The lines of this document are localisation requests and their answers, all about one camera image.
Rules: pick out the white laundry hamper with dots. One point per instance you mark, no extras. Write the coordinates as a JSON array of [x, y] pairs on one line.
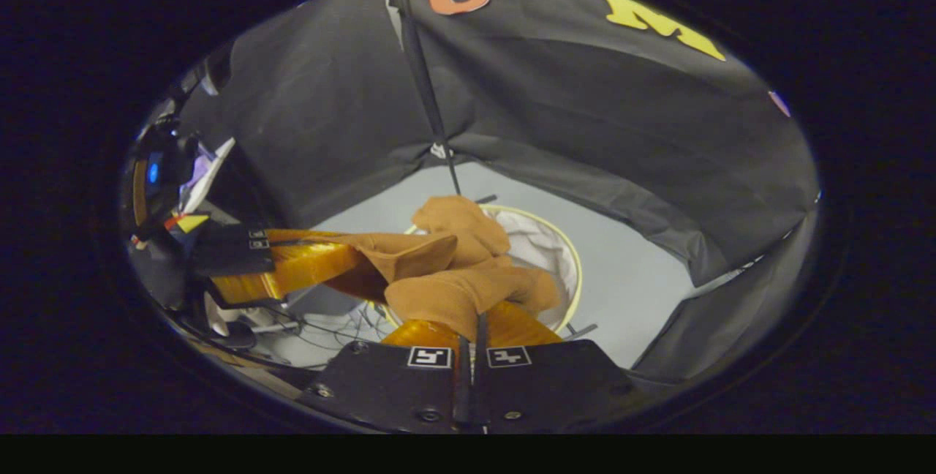
[[541, 247]]

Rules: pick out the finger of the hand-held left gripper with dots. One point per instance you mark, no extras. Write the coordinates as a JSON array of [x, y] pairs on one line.
[[227, 231], [292, 269]]

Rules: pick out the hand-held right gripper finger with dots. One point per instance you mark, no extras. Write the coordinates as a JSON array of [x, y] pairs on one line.
[[461, 386], [480, 386]]

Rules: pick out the black backdrop cloth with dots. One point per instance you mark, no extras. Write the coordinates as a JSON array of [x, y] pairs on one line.
[[585, 130]]

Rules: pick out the white printed paper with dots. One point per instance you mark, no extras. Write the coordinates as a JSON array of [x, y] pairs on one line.
[[208, 174]]

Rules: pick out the brown shirt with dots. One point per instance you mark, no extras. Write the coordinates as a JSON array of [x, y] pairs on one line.
[[453, 291]]

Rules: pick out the black clothes rack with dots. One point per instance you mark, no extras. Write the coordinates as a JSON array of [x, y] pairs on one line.
[[424, 86]]

